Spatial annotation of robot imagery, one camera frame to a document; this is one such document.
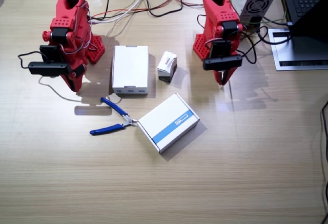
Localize black cable at table edge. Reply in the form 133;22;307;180
319;100;328;224

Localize small white carton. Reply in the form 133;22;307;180
156;51;178;83

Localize black camera cable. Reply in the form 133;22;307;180
17;51;44;69
196;13;258;65

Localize white box with blue stripe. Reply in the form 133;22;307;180
137;92;200;155

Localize black bar camera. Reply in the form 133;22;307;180
202;54;243;72
27;61;72;77

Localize plain white box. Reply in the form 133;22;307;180
111;45;150;95

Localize blue-handled pliers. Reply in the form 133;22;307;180
89;96;139;136

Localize white cable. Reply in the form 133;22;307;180
88;0;155;25

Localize green cable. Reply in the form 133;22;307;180
240;10;287;28

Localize black monitor cable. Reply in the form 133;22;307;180
256;18;293;46

